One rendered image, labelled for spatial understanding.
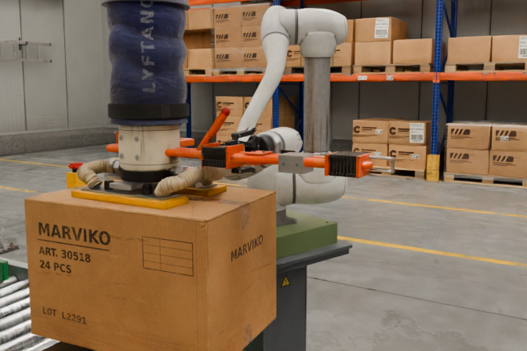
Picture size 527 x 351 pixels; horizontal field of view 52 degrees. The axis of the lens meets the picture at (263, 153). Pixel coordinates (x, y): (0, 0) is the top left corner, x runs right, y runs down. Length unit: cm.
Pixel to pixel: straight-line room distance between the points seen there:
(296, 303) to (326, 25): 110
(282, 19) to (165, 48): 67
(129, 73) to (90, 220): 40
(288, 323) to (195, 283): 99
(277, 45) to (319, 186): 57
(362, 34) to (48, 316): 768
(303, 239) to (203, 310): 83
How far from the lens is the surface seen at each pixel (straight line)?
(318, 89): 209
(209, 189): 156
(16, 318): 225
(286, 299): 224
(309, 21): 205
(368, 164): 126
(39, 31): 1290
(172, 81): 151
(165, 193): 143
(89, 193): 158
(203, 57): 1031
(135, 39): 150
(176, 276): 138
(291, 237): 206
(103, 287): 153
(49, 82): 1295
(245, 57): 974
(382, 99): 1008
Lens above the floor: 137
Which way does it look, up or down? 7 degrees down
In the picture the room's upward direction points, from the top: straight up
